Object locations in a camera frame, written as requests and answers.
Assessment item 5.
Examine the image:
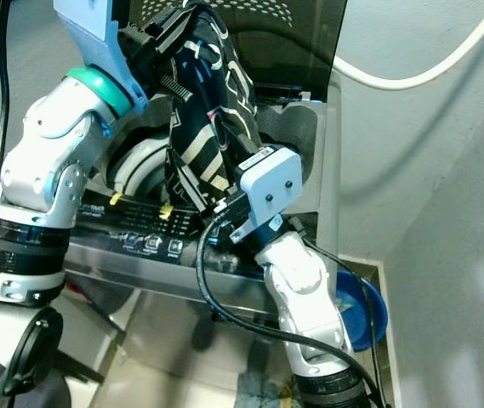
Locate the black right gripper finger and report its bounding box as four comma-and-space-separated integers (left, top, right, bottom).
172, 160, 231, 213
218, 126, 258, 175

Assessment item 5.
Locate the black red patterned garment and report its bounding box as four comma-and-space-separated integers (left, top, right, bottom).
163, 0, 269, 215

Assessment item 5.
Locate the grey top-load washing machine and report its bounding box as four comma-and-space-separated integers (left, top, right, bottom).
58, 81, 342, 402

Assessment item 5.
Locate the dark tinted washer lid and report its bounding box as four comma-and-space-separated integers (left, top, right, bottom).
138, 0, 350, 96

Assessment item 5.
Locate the blue plastic basin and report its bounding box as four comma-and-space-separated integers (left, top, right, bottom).
333, 269, 390, 352

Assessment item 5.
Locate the colourful patterned floor rag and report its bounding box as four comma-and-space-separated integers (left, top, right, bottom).
232, 374, 303, 408

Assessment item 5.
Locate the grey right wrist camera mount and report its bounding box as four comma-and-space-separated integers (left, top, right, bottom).
228, 146, 305, 244

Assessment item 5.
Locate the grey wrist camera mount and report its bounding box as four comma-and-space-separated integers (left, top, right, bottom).
52, 0, 150, 112
228, 146, 305, 244

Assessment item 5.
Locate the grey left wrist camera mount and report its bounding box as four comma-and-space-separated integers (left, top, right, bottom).
52, 0, 150, 112

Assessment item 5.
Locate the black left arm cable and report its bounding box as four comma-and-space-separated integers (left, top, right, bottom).
0, 0, 15, 184

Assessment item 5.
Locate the white water hose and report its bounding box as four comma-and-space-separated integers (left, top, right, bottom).
330, 0, 484, 93

